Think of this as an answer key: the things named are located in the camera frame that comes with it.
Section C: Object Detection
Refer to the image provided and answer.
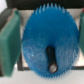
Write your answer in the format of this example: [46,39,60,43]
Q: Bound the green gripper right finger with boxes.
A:
[79,11,84,54]

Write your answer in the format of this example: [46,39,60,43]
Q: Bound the right metal peg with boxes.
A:
[46,46,58,74]

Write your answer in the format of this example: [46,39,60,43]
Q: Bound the blue gear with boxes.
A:
[22,4,79,78]

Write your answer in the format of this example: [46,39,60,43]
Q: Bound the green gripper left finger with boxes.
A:
[0,9,21,77]

